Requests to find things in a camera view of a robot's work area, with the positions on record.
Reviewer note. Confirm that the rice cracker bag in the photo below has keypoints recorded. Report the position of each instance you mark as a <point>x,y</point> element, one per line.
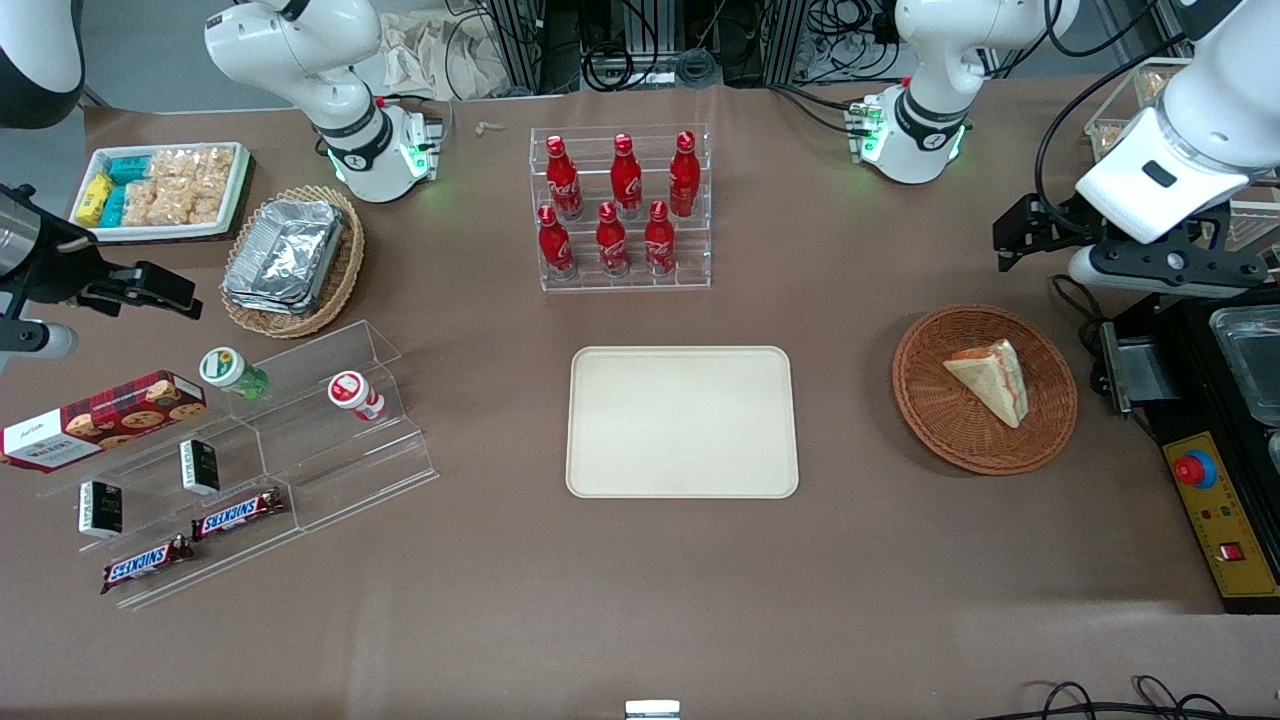
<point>210,203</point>
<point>145,205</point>
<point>214,165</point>
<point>172,165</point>

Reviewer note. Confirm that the clear acrylic bottle rack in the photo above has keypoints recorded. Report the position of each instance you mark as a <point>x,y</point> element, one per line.
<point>640,283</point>

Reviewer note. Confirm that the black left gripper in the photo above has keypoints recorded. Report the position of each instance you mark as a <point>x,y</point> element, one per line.
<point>1062,222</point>

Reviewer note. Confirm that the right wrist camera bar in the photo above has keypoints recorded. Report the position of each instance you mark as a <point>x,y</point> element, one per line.
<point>40,342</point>

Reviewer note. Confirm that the white rectangular snack tray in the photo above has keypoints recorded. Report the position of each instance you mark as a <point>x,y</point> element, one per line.
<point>150,232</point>

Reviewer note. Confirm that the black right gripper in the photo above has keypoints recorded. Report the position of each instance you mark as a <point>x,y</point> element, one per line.
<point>55,272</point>

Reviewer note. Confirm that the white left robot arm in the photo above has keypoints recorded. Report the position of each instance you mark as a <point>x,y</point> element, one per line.
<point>930,60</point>

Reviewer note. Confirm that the aluminium frame post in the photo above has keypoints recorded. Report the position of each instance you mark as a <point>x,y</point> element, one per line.
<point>515,40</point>
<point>780,40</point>

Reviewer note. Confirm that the red emergency stop button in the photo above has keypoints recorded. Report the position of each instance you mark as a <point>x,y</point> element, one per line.
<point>1196,469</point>

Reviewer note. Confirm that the red cola bottle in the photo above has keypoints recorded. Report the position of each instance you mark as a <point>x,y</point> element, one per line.
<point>562,178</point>
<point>626,175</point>
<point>611,242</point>
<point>659,240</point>
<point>555,245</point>
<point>684,172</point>

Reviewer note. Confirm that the clear rectangular container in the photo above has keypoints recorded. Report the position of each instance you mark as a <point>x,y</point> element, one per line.
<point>1250,360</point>

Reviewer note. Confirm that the red tartan cookie box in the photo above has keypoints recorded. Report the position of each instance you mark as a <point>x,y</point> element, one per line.
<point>100,420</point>

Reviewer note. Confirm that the black control machine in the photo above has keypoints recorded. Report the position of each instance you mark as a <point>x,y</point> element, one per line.
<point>1250,470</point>

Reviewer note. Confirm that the small beige scrap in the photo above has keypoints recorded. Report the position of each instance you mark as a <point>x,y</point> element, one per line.
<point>490,127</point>

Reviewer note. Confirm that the red cap drink bottle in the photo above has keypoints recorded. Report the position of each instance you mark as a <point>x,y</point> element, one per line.
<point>350,390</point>

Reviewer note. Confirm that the beige plastic tray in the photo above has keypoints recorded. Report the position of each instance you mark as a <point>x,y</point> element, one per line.
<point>660,420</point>

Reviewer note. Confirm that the green cap drink bottle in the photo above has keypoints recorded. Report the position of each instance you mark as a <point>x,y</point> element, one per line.
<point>225,368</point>

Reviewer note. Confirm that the small silver metal bracket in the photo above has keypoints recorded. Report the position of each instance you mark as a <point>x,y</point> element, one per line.
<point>652,711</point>

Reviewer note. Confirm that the yellow snack packet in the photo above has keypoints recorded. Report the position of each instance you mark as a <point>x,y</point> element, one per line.
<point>93,198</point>

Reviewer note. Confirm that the small black white box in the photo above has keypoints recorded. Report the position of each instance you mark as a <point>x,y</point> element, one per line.
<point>200,467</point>
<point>100,508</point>

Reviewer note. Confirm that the triangular sandwich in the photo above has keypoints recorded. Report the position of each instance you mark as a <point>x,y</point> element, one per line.
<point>985,385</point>

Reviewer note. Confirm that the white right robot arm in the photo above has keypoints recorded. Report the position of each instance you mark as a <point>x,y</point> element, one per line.
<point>300,50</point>

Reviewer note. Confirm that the oval light wicker basket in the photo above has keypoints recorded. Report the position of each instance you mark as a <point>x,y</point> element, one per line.
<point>347,270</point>

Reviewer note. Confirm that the cracker bag on rack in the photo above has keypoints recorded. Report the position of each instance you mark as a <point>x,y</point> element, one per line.
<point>1110,140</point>

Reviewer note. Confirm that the clear acrylic stepped shelf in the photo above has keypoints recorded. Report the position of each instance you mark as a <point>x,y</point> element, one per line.
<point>330,480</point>

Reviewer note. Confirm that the yellow control panel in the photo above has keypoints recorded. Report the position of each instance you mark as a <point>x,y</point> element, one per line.
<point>1225,520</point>

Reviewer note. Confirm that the round brown wicker basket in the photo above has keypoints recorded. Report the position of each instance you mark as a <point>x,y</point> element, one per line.
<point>930,410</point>

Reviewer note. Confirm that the teal snack packet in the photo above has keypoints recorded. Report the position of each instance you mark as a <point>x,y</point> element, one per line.
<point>114,205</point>
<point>130,168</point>

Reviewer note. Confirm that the stacked aluminium foil trays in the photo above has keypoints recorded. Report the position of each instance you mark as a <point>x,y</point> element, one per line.
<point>285,250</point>

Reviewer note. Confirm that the snickers chocolate bar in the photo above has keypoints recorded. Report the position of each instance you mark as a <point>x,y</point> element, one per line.
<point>145,563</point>
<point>238,513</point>

